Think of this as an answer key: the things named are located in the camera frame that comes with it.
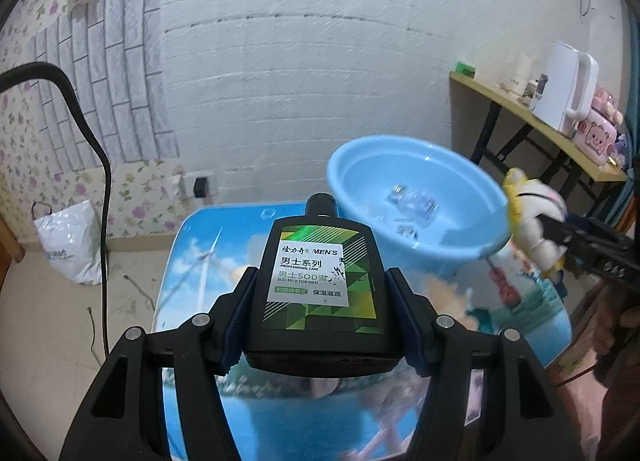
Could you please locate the person's dark red trousers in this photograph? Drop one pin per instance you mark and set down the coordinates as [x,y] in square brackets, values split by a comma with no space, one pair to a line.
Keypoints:
[622,421]

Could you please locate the blue printed desktop table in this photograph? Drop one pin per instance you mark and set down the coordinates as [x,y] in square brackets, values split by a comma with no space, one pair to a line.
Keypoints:
[200,261]

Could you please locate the pink cartoon toy box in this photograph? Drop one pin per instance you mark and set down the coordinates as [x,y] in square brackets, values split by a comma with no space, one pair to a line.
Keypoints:
[595,136]

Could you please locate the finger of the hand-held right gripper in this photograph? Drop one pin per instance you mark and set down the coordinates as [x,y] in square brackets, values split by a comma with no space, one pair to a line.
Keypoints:
[612,268]
[585,236]

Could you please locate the white yellow plush toy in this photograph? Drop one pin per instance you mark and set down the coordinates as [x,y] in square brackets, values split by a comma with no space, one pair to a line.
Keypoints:
[537,238]

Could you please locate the light blue plastic basin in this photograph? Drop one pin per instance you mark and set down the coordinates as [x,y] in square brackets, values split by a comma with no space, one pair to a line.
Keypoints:
[450,243]

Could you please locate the person's right forearm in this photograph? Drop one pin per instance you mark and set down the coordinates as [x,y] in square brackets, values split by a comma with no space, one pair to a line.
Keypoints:
[620,331]

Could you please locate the white electric kettle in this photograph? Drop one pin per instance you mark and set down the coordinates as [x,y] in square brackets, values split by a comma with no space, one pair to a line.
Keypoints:
[555,86]

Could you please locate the clear plastic packaging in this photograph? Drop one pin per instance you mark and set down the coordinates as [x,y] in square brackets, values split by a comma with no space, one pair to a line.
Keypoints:
[412,206]

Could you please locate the black lotion bottle green label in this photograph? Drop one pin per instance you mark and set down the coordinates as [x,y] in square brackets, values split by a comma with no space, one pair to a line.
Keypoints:
[320,311]

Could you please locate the wooden side table black legs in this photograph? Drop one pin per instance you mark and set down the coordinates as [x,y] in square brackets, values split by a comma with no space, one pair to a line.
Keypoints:
[500,91]

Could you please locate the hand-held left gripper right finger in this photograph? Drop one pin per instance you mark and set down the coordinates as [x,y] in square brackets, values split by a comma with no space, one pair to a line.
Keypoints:
[410,343]

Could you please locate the small green box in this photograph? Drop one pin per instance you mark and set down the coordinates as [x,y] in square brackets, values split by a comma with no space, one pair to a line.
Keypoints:
[465,68]

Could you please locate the black plug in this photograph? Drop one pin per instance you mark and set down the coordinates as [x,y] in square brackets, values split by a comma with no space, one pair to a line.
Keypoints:
[201,188]

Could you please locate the white plastic bag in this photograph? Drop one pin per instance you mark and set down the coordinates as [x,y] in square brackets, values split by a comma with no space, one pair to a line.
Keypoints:
[67,241]

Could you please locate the white wall socket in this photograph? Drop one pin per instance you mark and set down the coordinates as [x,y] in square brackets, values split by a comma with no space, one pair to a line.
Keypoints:
[212,186]

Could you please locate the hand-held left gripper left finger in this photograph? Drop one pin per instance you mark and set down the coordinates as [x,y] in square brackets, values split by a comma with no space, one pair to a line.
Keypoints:
[232,348]

